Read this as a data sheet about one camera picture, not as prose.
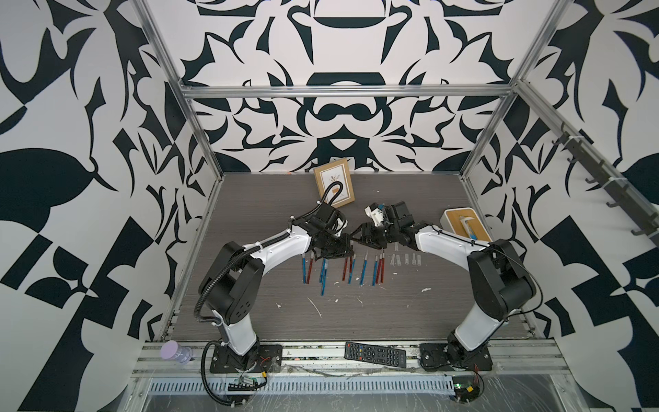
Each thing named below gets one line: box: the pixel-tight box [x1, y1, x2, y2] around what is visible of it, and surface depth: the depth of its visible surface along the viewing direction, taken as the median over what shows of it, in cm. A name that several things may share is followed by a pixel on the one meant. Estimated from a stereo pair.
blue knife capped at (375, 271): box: [371, 255, 379, 287], surface depth 93 cm
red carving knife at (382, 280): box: [380, 248, 386, 285], surface depth 93 cm
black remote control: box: [344, 341, 407, 369], surface depth 76 cm
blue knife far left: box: [302, 254, 307, 285], surface depth 93 cm
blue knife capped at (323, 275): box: [319, 258, 328, 297], surface depth 92 cm
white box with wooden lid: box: [439, 206, 494, 243], surface depth 99 cm
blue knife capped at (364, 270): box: [359, 254, 369, 286], surface depth 93 cm
